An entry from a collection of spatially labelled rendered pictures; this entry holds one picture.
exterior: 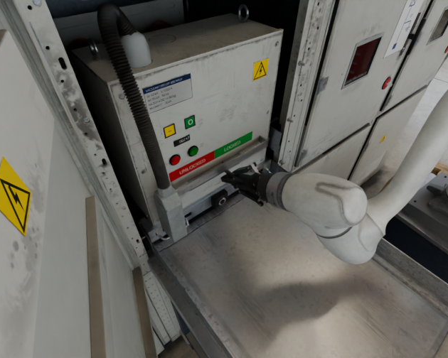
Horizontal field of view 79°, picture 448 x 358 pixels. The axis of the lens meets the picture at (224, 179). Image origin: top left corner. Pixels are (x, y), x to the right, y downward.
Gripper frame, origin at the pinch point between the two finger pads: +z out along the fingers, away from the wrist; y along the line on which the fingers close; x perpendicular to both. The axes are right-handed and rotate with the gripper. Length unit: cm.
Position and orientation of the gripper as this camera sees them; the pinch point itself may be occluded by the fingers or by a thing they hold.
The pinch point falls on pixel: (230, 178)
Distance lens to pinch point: 84.2
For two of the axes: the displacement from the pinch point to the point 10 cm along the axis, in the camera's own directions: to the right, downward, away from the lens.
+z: -5.5, -1.3, 8.3
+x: 7.7, -4.5, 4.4
